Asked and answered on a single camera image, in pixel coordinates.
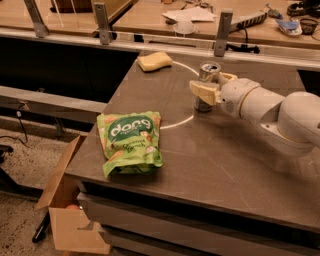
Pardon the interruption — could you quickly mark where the middle metal bracket post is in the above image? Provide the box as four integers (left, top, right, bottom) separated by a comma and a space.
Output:
94, 2, 111, 45

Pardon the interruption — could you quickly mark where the green snack chip bag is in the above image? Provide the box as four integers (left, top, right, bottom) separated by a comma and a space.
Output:
97, 111, 163, 177

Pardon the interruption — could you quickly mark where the grey power strip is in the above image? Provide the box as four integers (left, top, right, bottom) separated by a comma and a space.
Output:
230, 11, 268, 32

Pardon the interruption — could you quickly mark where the cardboard box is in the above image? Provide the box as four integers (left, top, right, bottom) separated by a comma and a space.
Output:
35, 136, 110, 256

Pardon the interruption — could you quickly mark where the silver blue redbull can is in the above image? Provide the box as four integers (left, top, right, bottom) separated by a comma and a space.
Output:
195, 61, 221, 112

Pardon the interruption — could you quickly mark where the black cable on floor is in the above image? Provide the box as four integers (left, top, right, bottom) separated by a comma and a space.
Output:
0, 110, 30, 148

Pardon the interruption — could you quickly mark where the metal bracket post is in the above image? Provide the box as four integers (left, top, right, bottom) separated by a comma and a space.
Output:
214, 11, 233, 57
24, 0, 49, 38
94, 2, 111, 45

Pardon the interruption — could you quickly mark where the orange ball in box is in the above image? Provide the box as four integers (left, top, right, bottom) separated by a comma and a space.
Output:
65, 204, 80, 210

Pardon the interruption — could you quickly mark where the yellow sponge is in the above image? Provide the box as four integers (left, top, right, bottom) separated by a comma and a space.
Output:
137, 52, 173, 72

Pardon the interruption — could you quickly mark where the white face mask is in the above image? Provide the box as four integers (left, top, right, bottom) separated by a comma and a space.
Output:
173, 20, 198, 36

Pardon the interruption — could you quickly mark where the blue white crumpled item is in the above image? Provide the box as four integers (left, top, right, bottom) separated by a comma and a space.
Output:
276, 20, 302, 36

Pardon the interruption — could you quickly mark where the right metal bracket post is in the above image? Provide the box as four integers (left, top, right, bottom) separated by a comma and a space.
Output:
214, 11, 233, 57

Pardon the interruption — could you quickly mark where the left metal bracket post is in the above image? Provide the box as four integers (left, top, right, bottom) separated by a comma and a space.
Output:
24, 0, 49, 38

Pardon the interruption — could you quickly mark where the white paper stack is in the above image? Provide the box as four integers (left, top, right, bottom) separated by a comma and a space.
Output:
163, 6, 217, 22

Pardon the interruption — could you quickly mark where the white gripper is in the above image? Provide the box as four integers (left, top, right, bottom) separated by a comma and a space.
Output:
189, 72, 260, 118

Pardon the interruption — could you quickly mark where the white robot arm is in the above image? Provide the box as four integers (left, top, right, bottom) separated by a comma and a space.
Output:
189, 73, 320, 156

